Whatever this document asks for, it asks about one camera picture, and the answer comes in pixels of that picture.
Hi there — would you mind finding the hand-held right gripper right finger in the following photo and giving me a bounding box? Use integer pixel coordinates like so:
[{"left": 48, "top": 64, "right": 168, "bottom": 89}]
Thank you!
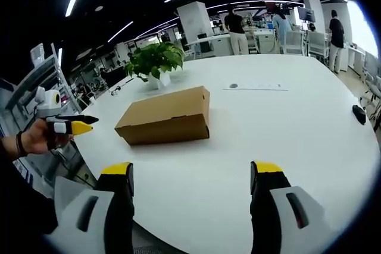
[{"left": 249, "top": 161, "right": 326, "bottom": 254}]

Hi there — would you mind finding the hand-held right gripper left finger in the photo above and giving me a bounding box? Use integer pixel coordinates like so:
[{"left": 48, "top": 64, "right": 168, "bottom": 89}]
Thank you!
[{"left": 54, "top": 161, "right": 135, "bottom": 254}]

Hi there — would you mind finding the brown cardboard shoe box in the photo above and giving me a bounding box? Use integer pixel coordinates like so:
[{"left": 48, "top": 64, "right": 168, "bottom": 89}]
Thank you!
[{"left": 114, "top": 85, "right": 211, "bottom": 146}]

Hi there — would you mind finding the person's left hand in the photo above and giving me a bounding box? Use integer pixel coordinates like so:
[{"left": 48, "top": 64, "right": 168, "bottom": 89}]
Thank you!
[{"left": 20, "top": 117, "right": 74, "bottom": 155}]

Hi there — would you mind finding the metal shelf rack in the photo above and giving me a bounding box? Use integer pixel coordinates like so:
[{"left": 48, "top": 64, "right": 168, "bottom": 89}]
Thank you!
[{"left": 4, "top": 42, "right": 83, "bottom": 118}]

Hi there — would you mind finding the small tool on table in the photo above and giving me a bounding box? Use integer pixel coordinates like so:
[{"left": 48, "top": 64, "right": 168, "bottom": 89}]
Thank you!
[{"left": 110, "top": 77, "right": 135, "bottom": 96}]

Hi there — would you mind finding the black wristband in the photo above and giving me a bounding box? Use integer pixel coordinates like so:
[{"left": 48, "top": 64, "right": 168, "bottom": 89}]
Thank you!
[{"left": 15, "top": 130, "right": 28, "bottom": 157}]

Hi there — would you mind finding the white plant pot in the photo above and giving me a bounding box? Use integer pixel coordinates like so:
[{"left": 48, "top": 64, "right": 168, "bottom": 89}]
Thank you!
[{"left": 146, "top": 68, "right": 171, "bottom": 90}]

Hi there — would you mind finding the green potted plant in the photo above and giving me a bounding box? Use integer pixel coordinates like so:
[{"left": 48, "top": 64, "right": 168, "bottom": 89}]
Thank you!
[{"left": 123, "top": 41, "right": 185, "bottom": 83}]

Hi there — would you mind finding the black object on table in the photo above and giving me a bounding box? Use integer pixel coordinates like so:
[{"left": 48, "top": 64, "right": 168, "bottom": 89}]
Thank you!
[{"left": 352, "top": 104, "right": 367, "bottom": 126}]

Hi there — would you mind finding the white paper sheet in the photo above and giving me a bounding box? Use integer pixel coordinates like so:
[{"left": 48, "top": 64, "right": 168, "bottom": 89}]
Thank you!
[{"left": 222, "top": 82, "right": 289, "bottom": 92}]

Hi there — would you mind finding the white office chair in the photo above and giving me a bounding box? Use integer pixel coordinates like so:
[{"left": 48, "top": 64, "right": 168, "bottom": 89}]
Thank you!
[
  {"left": 306, "top": 31, "right": 330, "bottom": 58},
  {"left": 281, "top": 30, "right": 306, "bottom": 56},
  {"left": 358, "top": 51, "right": 381, "bottom": 131}
]

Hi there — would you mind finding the white pillar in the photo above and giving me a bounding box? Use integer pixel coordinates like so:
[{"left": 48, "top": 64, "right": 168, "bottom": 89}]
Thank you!
[{"left": 176, "top": 1, "right": 214, "bottom": 43}]

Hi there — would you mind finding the monitor screen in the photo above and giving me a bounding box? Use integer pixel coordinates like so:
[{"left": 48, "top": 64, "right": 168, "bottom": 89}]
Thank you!
[{"left": 297, "top": 7, "right": 316, "bottom": 22}]

